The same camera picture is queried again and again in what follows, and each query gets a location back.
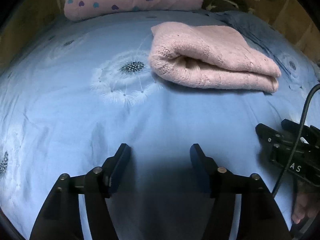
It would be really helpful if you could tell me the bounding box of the light blue dandelion bedsheet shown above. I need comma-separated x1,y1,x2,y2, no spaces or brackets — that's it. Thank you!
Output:
1,11,318,239

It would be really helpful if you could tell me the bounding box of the dark patterned cloth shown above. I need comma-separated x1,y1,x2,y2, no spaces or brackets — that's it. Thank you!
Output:
202,0,249,12

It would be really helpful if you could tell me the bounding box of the pink knitted sweater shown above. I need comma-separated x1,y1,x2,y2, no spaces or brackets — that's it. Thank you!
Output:
149,22,281,93

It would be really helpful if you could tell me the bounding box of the black cable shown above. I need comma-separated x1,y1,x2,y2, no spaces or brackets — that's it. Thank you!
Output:
271,83,320,198

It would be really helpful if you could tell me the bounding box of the person's right hand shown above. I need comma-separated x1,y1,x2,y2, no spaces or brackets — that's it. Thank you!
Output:
291,192,319,224

